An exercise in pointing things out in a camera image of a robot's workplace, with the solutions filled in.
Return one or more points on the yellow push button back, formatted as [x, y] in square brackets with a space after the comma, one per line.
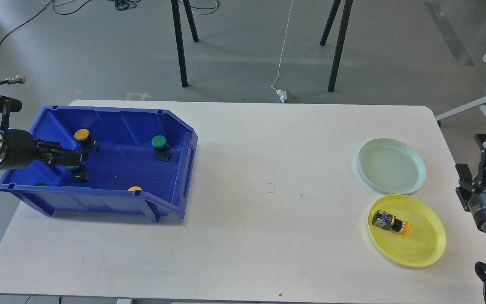
[86, 141]

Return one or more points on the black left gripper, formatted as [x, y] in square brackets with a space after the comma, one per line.
[22, 149]

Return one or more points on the yellow plate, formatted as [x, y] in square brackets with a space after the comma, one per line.
[423, 245]

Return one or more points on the green push button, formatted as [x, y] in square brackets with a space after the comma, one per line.
[162, 151]
[80, 173]

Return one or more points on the black tripod leg left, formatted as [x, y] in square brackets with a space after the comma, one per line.
[179, 35]

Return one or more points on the yellow button at bin front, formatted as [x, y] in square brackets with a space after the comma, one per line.
[134, 188]

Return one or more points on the black tripod leg right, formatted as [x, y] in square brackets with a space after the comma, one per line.
[340, 41]

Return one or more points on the blue plastic bin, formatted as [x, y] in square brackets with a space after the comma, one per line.
[126, 158]

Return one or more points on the black tripod leg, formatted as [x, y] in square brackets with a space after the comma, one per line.
[179, 35]
[340, 41]

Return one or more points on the white power adapter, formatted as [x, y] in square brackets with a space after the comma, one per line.
[285, 96]

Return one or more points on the yellow push button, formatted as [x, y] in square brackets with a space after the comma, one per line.
[86, 141]
[389, 222]

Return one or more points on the light green plate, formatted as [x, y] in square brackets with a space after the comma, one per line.
[391, 167]

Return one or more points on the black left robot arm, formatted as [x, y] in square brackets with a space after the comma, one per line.
[7, 106]

